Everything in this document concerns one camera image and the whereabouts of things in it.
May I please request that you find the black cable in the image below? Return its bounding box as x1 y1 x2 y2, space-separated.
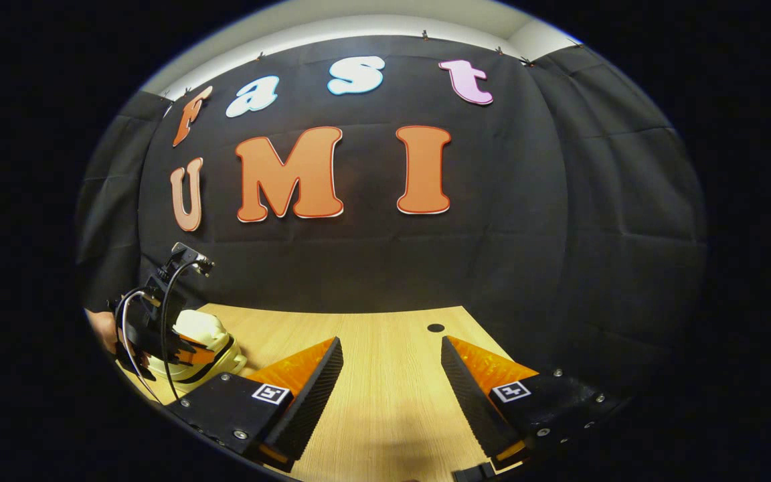
160 260 199 401

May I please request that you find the white cable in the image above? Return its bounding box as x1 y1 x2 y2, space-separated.
121 289 162 402

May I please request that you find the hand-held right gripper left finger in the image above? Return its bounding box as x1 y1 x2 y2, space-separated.
168 337 345 473

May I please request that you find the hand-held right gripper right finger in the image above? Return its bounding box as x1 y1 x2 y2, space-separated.
440 335 627 469

